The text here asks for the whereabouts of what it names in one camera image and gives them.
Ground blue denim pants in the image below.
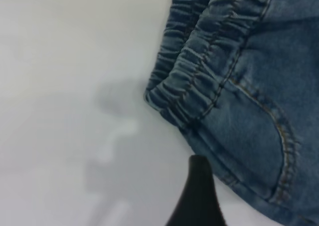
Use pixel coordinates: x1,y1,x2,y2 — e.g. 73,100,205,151
143,0,319,226

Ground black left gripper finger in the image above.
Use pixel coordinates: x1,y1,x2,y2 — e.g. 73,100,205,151
170,154,229,226

